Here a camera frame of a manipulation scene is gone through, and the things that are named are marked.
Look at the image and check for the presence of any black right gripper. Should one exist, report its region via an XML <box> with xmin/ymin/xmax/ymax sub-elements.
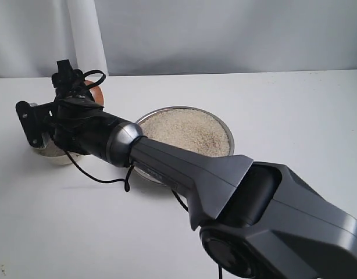
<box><xmin>15</xmin><ymin>98</ymin><xmax>143</xmax><ymax>167</ymax></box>

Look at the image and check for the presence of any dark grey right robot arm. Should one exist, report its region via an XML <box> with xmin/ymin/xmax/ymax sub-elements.
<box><xmin>16</xmin><ymin>98</ymin><xmax>357</xmax><ymax>278</ymax></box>

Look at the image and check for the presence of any small white ceramic bowl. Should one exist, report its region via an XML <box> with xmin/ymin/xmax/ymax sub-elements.
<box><xmin>26</xmin><ymin>133</ymin><xmax>72</xmax><ymax>166</ymax></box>

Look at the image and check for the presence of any round metal rice tray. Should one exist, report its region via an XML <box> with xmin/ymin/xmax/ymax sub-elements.
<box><xmin>131</xmin><ymin>105</ymin><xmax>235</xmax><ymax>185</ymax></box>

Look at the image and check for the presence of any white backdrop curtain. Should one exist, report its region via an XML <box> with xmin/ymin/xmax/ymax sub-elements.
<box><xmin>0</xmin><ymin>1</ymin><xmax>108</xmax><ymax>78</ymax></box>

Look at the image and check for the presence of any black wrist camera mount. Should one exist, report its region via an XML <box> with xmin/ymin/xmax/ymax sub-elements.
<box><xmin>51</xmin><ymin>59</ymin><xmax>83</xmax><ymax>95</ymax></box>

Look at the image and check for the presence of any black camera cable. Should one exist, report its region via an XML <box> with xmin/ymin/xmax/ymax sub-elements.
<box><xmin>62</xmin><ymin>68</ymin><xmax>226</xmax><ymax>279</ymax></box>

